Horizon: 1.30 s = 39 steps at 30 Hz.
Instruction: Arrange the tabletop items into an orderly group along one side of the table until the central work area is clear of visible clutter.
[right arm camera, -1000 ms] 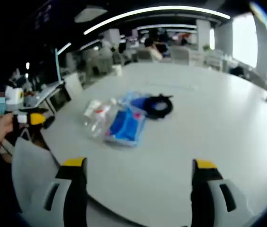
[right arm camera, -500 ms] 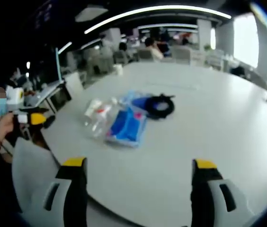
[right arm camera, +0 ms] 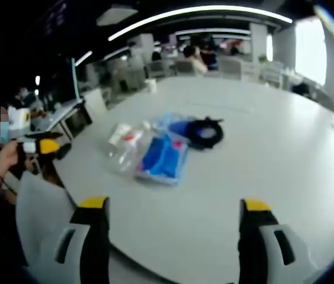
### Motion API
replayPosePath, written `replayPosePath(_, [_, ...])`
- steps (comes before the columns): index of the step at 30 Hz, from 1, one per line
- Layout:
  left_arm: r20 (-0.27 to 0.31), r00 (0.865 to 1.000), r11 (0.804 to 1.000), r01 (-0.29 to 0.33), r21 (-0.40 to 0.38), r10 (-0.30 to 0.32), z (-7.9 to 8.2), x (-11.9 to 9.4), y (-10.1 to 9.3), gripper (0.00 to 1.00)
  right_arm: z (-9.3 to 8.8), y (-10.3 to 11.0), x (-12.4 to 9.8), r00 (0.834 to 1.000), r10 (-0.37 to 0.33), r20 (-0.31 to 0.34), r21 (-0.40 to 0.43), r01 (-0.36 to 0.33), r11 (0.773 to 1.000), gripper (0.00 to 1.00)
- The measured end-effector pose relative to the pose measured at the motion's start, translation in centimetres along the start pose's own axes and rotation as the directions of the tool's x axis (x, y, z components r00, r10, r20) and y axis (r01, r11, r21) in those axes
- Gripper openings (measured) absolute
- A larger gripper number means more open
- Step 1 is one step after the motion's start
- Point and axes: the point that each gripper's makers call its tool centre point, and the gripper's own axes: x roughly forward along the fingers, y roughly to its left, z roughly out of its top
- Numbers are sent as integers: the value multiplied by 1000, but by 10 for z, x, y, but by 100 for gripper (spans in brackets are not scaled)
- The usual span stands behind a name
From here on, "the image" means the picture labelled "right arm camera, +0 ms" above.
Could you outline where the blue cloth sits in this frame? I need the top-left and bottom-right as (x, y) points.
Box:
(133, 135), (190, 186)

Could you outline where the clear bag with blue print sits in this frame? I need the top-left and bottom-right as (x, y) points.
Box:
(151, 110), (196, 140)

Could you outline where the person's left hand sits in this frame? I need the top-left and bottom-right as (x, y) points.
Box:
(0, 141), (20, 178)

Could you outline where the clear bag with white bottle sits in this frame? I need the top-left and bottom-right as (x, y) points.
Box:
(104, 120), (153, 174)

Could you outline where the white cup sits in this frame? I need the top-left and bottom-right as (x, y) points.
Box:
(145, 78), (158, 93)

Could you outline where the white box with yellow mark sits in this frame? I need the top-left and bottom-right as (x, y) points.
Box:
(7, 105), (32, 131)

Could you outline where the long curved ceiling light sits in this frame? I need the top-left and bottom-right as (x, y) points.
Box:
(107, 5), (294, 43)

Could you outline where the white table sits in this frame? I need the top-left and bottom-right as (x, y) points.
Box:
(52, 76), (334, 284)

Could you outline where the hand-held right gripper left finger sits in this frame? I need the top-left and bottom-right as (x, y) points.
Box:
(35, 195), (111, 284)

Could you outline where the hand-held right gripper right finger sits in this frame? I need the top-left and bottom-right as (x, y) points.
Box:
(237, 198), (314, 284)

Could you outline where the black oblong object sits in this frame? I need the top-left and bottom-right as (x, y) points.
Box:
(54, 143), (72, 161)

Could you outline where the black cable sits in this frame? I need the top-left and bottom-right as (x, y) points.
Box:
(185, 116), (224, 151)

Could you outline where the dark blue pouch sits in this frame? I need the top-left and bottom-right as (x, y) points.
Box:
(169, 119), (198, 140)

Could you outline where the short ceiling light strip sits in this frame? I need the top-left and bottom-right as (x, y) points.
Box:
(74, 50), (94, 67)

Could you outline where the white side desk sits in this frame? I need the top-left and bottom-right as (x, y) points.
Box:
(30, 98), (94, 141)

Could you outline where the white chair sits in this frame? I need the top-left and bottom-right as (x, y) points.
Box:
(15, 170), (78, 267)

